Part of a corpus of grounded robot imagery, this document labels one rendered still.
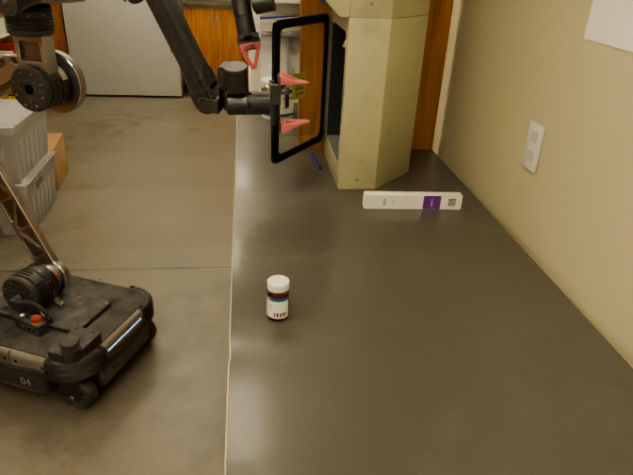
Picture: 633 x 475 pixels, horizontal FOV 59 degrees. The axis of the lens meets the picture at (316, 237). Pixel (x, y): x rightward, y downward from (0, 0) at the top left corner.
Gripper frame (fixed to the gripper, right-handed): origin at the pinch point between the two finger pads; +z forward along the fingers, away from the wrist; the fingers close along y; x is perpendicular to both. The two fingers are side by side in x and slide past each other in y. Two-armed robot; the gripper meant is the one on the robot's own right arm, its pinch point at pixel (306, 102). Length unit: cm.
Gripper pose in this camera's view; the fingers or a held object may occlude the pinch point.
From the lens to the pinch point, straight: 145.1
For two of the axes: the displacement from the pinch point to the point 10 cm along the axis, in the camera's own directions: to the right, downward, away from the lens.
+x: -1.1, -4.5, 8.9
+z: 9.9, -0.4, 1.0
